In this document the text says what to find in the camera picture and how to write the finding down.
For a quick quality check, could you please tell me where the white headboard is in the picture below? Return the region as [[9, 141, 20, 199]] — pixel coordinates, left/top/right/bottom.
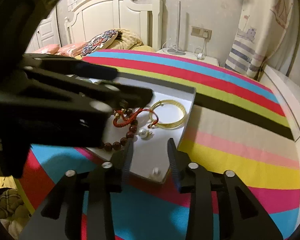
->
[[64, 0, 164, 51]]

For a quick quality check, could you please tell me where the sailboat print curtain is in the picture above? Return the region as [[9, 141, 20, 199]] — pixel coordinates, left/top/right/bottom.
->
[[225, 0, 299, 80]]

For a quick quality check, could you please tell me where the pearl earring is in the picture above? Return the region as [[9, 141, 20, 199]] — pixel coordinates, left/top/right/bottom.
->
[[152, 167, 161, 177], [138, 128, 153, 140]]

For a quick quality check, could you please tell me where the red cord bracelet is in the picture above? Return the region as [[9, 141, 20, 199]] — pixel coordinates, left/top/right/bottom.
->
[[112, 107, 159, 129]]

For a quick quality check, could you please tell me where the patterned round cushion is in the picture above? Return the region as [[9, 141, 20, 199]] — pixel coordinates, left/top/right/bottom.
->
[[81, 29, 119, 57]]

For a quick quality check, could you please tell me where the wall socket plate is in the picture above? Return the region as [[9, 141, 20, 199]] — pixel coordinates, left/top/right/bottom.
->
[[190, 26, 212, 40]]

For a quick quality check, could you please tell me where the pink folded quilt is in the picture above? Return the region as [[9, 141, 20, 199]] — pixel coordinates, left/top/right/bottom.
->
[[33, 42, 87, 57]]

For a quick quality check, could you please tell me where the grey white jewelry tray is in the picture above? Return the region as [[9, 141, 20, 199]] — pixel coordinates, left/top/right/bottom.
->
[[87, 74, 196, 184]]

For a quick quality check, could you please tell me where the white wardrobe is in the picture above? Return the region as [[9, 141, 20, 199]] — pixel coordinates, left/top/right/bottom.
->
[[26, 8, 61, 53]]

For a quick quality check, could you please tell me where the white charger cable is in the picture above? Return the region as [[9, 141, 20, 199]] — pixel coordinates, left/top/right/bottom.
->
[[193, 36, 208, 61]]

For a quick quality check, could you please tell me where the lamp with round base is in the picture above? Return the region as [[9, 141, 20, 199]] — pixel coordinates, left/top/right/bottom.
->
[[167, 1, 186, 56]]

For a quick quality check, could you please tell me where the dark red bead bracelet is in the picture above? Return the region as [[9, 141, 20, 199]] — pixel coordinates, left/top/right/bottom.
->
[[99, 101, 139, 152]]

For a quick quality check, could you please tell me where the yellow floral bedsheet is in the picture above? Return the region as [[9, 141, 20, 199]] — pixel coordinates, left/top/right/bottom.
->
[[130, 45, 156, 53]]

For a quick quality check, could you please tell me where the white nightstand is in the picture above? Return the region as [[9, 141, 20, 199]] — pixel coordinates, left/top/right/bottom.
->
[[157, 49, 219, 67]]

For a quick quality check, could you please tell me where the beige fluffy pillow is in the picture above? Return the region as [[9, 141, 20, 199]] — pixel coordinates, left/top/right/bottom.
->
[[107, 29, 143, 50]]

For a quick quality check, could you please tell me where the gold bangle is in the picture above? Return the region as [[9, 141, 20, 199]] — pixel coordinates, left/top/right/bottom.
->
[[149, 99, 187, 129]]

